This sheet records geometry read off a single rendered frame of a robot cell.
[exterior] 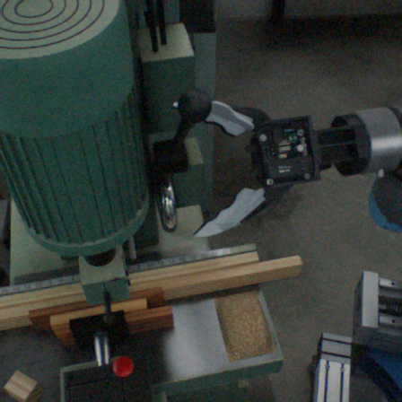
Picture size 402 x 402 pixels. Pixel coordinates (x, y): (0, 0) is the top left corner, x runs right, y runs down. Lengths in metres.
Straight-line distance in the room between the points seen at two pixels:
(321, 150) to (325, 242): 1.63
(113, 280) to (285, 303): 1.27
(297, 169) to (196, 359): 0.48
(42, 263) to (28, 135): 0.69
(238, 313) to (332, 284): 1.18
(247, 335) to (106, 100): 0.54
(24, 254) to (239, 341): 0.54
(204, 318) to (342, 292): 1.18
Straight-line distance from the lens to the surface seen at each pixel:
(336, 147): 0.61
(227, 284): 1.00
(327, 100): 2.82
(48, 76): 0.50
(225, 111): 0.59
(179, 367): 0.95
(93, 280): 0.84
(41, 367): 0.98
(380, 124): 0.62
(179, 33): 0.87
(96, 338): 0.92
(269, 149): 0.57
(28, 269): 1.21
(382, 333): 1.19
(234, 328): 0.95
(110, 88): 0.54
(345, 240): 2.24
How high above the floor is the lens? 1.78
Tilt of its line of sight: 51 degrees down
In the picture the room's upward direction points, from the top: straight up
